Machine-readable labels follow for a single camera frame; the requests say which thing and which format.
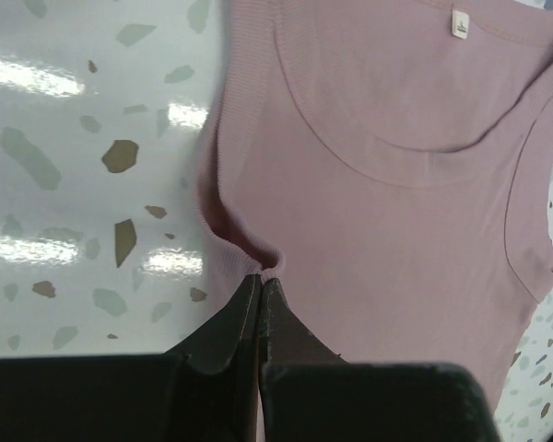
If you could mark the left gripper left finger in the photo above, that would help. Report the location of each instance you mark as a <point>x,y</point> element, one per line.
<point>202,389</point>

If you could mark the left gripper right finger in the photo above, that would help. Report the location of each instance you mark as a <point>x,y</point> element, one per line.
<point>311,394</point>

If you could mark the pink tank top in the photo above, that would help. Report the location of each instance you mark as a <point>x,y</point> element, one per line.
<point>389,163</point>

